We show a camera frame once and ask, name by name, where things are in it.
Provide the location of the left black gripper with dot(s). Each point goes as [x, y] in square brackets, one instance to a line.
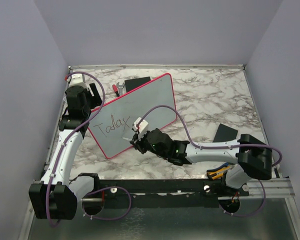
[96, 100]

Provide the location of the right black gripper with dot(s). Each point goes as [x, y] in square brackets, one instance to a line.
[139, 143]

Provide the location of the pink framed whiteboard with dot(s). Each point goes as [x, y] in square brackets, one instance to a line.
[116, 118]

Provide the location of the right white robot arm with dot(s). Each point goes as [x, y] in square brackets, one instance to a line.
[251, 158]

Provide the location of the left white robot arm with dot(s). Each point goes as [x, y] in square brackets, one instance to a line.
[55, 196]

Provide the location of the silver wrench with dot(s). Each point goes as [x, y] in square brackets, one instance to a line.
[120, 87]

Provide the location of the black box rear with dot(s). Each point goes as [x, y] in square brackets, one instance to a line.
[134, 83]

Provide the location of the yellow utility knife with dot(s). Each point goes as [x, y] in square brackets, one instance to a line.
[213, 175]

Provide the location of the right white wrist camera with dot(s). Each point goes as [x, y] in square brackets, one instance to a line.
[140, 127]

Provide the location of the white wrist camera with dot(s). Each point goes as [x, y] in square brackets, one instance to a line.
[76, 80]
[140, 127]

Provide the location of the red handled screwdriver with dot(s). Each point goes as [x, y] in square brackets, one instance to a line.
[115, 89]

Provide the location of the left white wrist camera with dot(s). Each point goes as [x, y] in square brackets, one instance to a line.
[76, 80]

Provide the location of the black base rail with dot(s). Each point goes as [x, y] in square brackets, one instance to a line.
[162, 193]

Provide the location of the blue handled pliers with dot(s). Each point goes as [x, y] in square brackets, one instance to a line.
[225, 165]

